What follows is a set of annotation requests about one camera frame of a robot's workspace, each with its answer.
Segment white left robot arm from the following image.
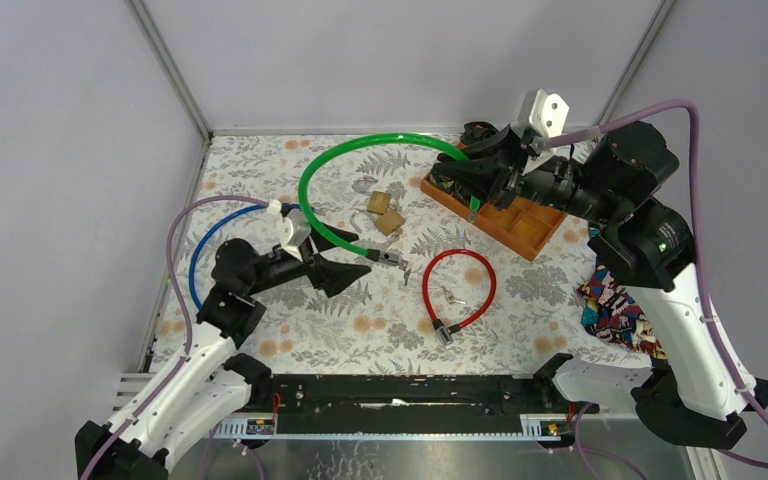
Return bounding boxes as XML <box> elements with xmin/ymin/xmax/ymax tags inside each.
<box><xmin>75</xmin><ymin>233</ymin><xmax>371</xmax><ymax>479</ymax></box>

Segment plain brass padlock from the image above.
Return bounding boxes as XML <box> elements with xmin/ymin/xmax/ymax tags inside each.
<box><xmin>350</xmin><ymin>210</ymin><xmax>406</xmax><ymax>236</ymax></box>

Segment brass padlock with label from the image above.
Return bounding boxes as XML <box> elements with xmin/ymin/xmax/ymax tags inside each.
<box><xmin>351</xmin><ymin>175</ymin><xmax>392</xmax><ymax>215</ymax></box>

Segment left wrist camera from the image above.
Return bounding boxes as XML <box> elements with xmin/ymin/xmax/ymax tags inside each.
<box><xmin>278</xmin><ymin>209</ymin><xmax>311</xmax><ymax>262</ymax></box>

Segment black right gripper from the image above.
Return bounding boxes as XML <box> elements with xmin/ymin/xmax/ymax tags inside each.
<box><xmin>433</xmin><ymin>118</ymin><xmax>621</xmax><ymax>224</ymax></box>

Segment green cable lock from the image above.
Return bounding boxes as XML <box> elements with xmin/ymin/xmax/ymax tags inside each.
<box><xmin>297</xmin><ymin>132</ymin><xmax>468</xmax><ymax>266</ymax></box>

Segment black object behind tray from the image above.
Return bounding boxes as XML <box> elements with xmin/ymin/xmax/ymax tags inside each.
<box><xmin>457</xmin><ymin>121</ymin><xmax>499</xmax><ymax>150</ymax></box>

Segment silver padlock keys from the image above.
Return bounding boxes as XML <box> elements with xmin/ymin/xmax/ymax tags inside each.
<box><xmin>440</xmin><ymin>286</ymin><xmax>466</xmax><ymax>305</ymax></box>

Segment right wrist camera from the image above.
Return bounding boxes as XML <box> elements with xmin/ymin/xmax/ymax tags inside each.
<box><xmin>511</xmin><ymin>89</ymin><xmax>570</xmax><ymax>138</ymax></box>

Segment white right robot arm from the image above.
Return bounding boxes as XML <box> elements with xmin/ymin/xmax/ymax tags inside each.
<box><xmin>431</xmin><ymin>121</ymin><xmax>768</xmax><ymax>450</ymax></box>

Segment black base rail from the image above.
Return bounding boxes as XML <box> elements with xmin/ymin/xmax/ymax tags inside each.
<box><xmin>239</xmin><ymin>374</ymin><xmax>583</xmax><ymax>438</ymax></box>

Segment blue cable lock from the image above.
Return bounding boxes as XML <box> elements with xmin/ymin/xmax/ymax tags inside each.
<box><xmin>182</xmin><ymin>200</ymin><xmax>281</xmax><ymax>311</ymax></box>

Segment wooden compartment tray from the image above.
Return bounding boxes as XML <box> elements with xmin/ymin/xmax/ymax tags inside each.
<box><xmin>420</xmin><ymin>173</ymin><xmax>567</xmax><ymax>261</ymax></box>

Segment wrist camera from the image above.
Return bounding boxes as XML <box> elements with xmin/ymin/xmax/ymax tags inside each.
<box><xmin>278</xmin><ymin>209</ymin><xmax>311</xmax><ymax>262</ymax></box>
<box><xmin>511</xmin><ymin>89</ymin><xmax>570</xmax><ymax>138</ymax></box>

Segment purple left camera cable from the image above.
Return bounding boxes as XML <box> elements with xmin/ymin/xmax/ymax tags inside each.
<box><xmin>79</xmin><ymin>195</ymin><xmax>283</xmax><ymax>480</ymax></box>

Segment red cable lock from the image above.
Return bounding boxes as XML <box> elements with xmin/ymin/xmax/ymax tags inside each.
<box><xmin>420</xmin><ymin>248</ymin><xmax>499</xmax><ymax>347</ymax></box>

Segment colourful patterned cloth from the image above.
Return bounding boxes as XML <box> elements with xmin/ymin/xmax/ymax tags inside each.
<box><xmin>576</xmin><ymin>257</ymin><xmax>667</xmax><ymax>360</ymax></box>

